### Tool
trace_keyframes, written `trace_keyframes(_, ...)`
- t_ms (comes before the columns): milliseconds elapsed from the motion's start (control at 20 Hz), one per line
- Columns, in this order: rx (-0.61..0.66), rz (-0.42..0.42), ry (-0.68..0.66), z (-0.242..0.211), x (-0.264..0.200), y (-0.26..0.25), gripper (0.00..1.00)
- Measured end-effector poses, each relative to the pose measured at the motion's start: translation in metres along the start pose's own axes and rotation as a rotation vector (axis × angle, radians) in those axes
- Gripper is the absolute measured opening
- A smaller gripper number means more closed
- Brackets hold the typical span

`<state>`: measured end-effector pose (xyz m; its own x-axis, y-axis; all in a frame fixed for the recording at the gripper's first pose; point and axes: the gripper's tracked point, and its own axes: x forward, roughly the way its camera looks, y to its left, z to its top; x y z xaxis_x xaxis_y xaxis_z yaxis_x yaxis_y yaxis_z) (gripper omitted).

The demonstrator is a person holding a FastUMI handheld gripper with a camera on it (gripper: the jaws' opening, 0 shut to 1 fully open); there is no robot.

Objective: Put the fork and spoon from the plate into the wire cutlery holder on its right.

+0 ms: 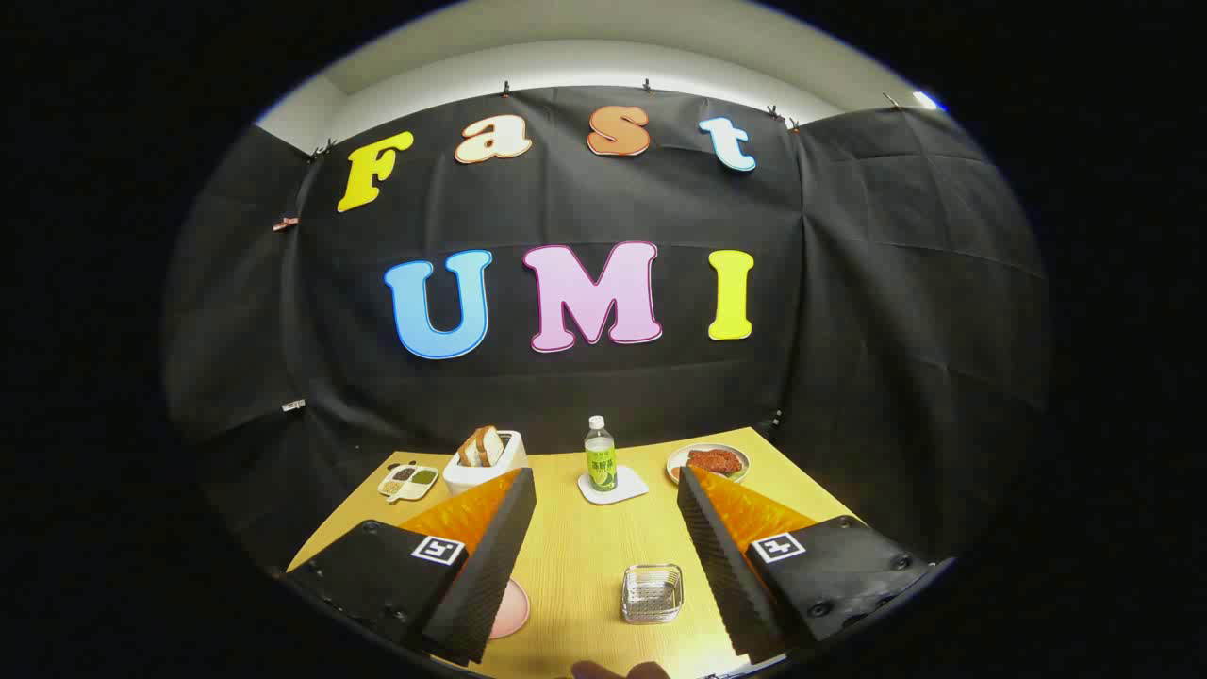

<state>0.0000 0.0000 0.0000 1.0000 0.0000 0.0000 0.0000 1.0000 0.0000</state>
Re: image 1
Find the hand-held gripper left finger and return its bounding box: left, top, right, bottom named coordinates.
left=286, top=467, right=537, bottom=667

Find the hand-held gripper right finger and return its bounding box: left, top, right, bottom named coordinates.
left=676, top=464, right=934, bottom=665

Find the pink round plate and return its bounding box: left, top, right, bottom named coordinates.
left=488, top=578, right=531, bottom=640

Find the square metal drain basket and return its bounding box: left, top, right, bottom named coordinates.
left=621, top=564, right=685, bottom=625

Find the white toaster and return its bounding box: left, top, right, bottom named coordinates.
left=442, top=430, right=529, bottom=497

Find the white plate with food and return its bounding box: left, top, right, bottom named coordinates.
left=666, top=443, right=751, bottom=486

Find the white square coaster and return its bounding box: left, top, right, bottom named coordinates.
left=577, top=465, right=650, bottom=505

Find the white divided condiment dish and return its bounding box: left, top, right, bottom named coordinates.
left=377, top=463, right=440, bottom=503

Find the green label drink bottle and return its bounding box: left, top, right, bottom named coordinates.
left=584, top=415, right=619, bottom=493

